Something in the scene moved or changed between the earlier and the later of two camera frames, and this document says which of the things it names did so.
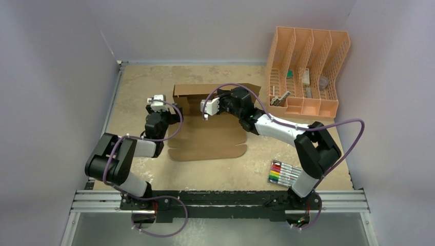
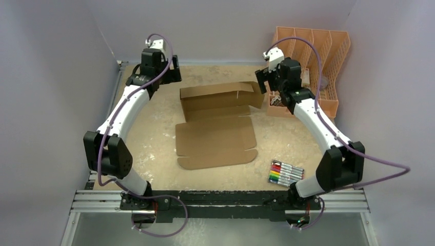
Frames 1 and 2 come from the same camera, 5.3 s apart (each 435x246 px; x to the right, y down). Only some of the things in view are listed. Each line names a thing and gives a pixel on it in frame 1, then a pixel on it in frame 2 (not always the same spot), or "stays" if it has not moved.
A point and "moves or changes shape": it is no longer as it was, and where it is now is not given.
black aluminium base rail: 222,205 stays
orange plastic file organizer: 302,66 stays
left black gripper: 173,118 to 173,75
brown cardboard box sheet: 221,137 moves or changes shape
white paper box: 306,76 stays
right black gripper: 221,103 to 262,78
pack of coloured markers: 282,173 stays
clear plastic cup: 323,82 stays
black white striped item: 277,101 stays
